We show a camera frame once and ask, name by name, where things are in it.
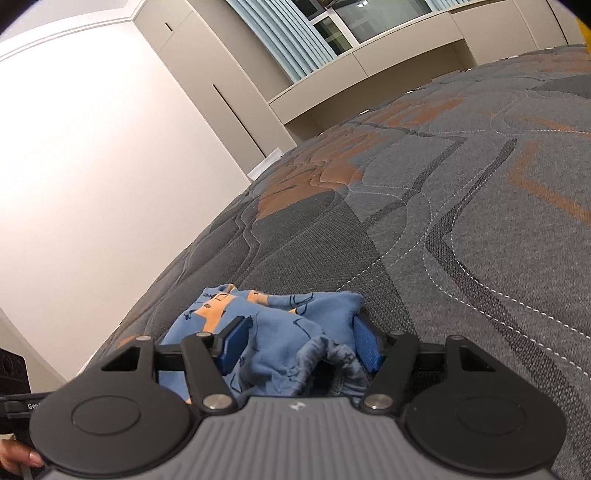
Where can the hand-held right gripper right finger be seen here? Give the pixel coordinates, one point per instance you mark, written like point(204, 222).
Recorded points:
point(367, 344)

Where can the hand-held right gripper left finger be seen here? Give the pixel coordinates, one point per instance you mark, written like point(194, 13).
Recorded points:
point(233, 346)

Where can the blue pants with orange print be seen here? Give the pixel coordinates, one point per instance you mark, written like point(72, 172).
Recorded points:
point(277, 341)

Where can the person's left hand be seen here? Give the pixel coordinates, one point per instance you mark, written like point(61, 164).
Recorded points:
point(18, 457)

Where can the grey and orange quilted bed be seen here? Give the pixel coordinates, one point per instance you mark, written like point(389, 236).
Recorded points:
point(461, 230)

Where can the beige wardrobe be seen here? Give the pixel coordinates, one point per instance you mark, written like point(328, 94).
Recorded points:
point(217, 83)

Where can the beige window shelf unit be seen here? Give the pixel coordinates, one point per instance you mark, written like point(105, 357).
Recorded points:
point(415, 60)

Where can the light blue curtain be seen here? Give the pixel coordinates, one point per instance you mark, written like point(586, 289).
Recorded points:
point(286, 37)
point(437, 4)

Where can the window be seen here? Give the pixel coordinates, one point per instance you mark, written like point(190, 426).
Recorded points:
point(369, 21)

